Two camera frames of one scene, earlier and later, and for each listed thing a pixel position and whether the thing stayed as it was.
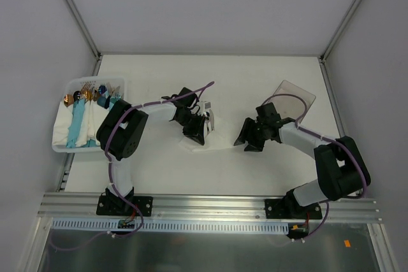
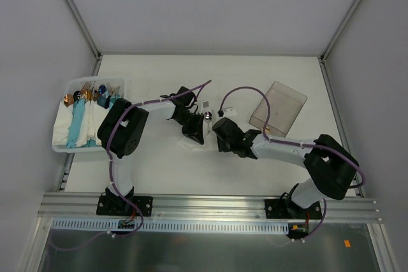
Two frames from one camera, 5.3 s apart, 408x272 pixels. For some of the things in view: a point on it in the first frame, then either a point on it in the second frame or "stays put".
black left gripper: x=194 y=127 stays put
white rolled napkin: x=61 y=124 stays put
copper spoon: x=68 y=99 stays put
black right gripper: x=253 y=133 to x=224 y=130
